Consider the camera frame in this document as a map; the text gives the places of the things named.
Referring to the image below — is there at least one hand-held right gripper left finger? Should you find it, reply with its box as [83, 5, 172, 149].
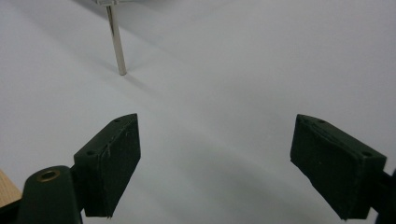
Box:
[73, 113, 142, 218]

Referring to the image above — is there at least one wooden table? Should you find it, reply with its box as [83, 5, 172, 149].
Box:
[0, 169, 23, 209]

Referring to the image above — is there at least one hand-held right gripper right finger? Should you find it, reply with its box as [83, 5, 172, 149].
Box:
[290, 113, 388, 220]

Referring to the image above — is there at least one clear acrylic photo frame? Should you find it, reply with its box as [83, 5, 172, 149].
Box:
[95, 0, 128, 77]

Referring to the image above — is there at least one white board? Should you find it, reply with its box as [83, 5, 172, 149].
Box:
[0, 0, 396, 224]

